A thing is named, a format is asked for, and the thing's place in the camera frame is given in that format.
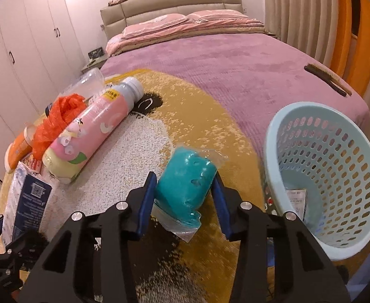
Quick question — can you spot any light blue plastic basket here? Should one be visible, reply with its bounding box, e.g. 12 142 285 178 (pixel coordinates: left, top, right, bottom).
264 102 370 261

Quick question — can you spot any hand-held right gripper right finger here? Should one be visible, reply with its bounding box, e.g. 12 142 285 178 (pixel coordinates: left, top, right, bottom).
211 172 351 303

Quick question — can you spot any beige padded headboard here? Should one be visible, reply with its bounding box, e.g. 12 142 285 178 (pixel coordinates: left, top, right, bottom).
100 0 244 40

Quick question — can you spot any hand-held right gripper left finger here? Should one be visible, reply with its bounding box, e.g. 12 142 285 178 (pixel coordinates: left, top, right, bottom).
18 171 158 303

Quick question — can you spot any white wardrobe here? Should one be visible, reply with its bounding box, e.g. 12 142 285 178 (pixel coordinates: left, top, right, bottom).
0 0 88 180

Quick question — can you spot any pink label plastic bottle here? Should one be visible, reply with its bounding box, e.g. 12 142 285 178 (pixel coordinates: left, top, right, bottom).
42 76 145 185

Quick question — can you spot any orange mesh bag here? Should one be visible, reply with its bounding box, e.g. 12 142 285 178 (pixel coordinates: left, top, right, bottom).
33 93 88 161

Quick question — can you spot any folded pink quilt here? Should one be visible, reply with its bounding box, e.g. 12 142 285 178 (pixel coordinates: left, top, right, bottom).
105 17 266 58

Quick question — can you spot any dark comb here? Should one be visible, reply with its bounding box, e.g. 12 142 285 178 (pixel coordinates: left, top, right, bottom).
304 65 348 97

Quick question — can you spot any blue and white carton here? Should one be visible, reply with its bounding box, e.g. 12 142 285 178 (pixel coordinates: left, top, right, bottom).
2 161 53 250

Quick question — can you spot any wooden handle hairbrush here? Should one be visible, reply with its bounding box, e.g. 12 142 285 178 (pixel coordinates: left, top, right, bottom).
308 64 353 96

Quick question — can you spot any beige curtain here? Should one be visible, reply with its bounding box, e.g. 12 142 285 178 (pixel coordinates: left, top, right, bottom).
262 0 340 70

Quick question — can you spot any orange tube with clear cap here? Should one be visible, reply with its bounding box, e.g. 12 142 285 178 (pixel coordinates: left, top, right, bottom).
4 123 39 174

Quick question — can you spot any yellow bear print blanket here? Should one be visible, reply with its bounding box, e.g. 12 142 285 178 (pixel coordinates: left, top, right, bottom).
0 69 274 303

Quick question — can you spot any white paper label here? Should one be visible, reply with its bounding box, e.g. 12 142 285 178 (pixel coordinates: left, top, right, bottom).
286 189 308 221

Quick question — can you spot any clear plastic bottle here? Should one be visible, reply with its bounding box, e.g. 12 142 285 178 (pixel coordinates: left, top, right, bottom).
44 67 106 117

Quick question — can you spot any purple bedspread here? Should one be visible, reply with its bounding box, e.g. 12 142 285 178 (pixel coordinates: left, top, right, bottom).
100 32 370 165

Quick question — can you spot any red and white packet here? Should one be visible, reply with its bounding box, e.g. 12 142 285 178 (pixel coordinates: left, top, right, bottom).
22 153 45 175

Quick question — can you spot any orange curtain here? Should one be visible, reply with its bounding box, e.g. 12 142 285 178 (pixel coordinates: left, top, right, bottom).
351 0 370 98
328 0 353 79

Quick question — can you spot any pink pillow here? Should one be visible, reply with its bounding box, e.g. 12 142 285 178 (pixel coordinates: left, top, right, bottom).
187 10 249 22
122 13 189 38

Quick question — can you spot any teal clay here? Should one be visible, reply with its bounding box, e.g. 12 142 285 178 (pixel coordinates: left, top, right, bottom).
152 143 228 243

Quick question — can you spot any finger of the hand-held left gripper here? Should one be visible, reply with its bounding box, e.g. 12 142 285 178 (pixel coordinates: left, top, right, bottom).
0 230 48 288

